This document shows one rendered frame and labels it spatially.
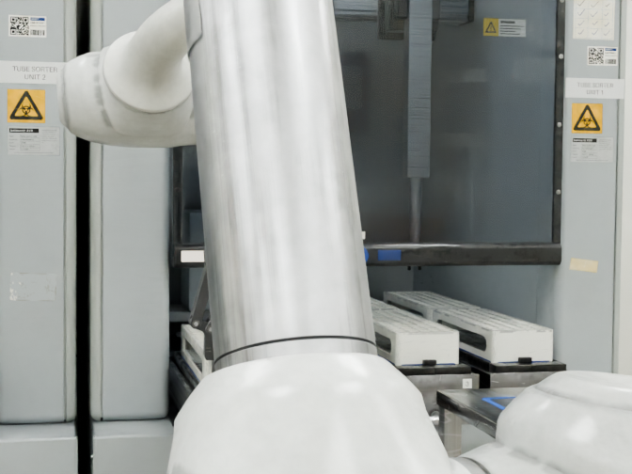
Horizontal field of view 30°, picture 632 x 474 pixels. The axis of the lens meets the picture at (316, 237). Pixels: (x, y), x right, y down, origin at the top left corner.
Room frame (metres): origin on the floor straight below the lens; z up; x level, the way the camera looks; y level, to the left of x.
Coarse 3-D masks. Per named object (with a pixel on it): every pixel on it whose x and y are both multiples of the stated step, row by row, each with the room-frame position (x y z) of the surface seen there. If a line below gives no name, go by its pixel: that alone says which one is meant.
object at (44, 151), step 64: (0, 0) 1.67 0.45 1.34; (64, 0) 1.70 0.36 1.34; (0, 128) 1.67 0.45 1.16; (64, 128) 1.70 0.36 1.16; (0, 192) 1.67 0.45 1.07; (64, 192) 1.70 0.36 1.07; (0, 256) 1.67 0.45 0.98; (64, 256) 1.70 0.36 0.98; (0, 320) 1.67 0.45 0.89; (64, 320) 1.70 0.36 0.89; (0, 384) 1.67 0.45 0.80; (64, 384) 1.70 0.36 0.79; (0, 448) 1.58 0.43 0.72; (64, 448) 1.60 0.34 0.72
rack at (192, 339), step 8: (184, 328) 1.77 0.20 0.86; (192, 328) 1.78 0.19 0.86; (184, 336) 1.77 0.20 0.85; (192, 336) 1.69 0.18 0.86; (200, 336) 1.69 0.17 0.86; (184, 344) 1.81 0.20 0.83; (192, 344) 1.68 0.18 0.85; (200, 344) 1.61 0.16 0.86; (184, 352) 1.78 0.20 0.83; (192, 352) 1.78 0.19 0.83; (200, 352) 1.58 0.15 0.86; (192, 360) 1.70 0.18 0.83; (200, 360) 1.71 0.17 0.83; (208, 360) 1.54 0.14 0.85; (192, 368) 1.68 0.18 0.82; (200, 368) 1.73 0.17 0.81; (200, 376) 1.58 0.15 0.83
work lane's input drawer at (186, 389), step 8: (176, 352) 1.85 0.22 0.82; (176, 360) 1.82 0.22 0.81; (176, 368) 1.77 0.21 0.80; (184, 368) 1.71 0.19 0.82; (176, 376) 1.72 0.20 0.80; (184, 376) 1.71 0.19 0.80; (192, 376) 1.63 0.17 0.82; (176, 384) 1.72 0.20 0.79; (184, 384) 1.64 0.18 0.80; (192, 384) 1.62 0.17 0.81; (176, 392) 1.72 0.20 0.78; (184, 392) 1.61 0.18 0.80; (176, 400) 1.72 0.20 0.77; (184, 400) 1.61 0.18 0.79
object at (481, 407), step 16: (448, 400) 1.48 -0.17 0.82; (464, 400) 1.46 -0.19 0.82; (480, 400) 1.46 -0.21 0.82; (496, 400) 1.46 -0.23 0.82; (512, 400) 1.46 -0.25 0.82; (448, 416) 1.51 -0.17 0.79; (464, 416) 1.43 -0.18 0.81; (480, 416) 1.38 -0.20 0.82; (496, 416) 1.36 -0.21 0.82; (448, 432) 1.51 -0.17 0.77; (496, 432) 1.33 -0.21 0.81; (448, 448) 1.51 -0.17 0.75
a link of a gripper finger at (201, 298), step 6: (204, 258) 1.41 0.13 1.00; (204, 264) 1.42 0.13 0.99; (204, 270) 1.41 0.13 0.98; (204, 276) 1.40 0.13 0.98; (204, 282) 1.40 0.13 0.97; (198, 288) 1.41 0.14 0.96; (204, 288) 1.40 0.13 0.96; (198, 294) 1.40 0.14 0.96; (204, 294) 1.40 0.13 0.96; (198, 300) 1.39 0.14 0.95; (204, 300) 1.40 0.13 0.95; (198, 306) 1.39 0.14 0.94; (204, 306) 1.40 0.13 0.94; (192, 312) 1.41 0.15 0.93; (198, 312) 1.39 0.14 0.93; (192, 318) 1.39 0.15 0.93; (198, 318) 1.39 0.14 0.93; (192, 324) 1.39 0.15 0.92; (198, 324) 1.39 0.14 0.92
